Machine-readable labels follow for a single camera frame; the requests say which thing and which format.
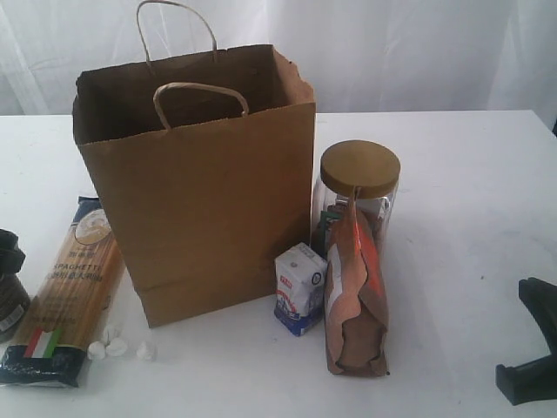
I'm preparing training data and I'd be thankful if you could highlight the spaghetti packet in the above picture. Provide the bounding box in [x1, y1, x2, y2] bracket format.
[1, 197, 124, 388]

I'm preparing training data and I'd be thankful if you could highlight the white candy piece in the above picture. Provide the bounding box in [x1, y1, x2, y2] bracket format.
[136, 340, 157, 361]
[87, 340, 106, 361]
[105, 337, 128, 357]
[100, 323, 121, 347]

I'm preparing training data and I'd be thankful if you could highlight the clear jar with wooden lid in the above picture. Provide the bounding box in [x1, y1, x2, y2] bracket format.
[310, 138, 402, 262]

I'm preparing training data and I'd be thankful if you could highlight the brown orange paper pouch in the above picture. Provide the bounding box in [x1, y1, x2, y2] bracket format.
[325, 197, 389, 377]

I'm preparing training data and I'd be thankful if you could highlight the brown paper bag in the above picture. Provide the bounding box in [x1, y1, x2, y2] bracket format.
[70, 0, 317, 329]

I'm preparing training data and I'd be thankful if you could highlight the white blue small packet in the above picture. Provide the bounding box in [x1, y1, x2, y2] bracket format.
[274, 242, 327, 337]

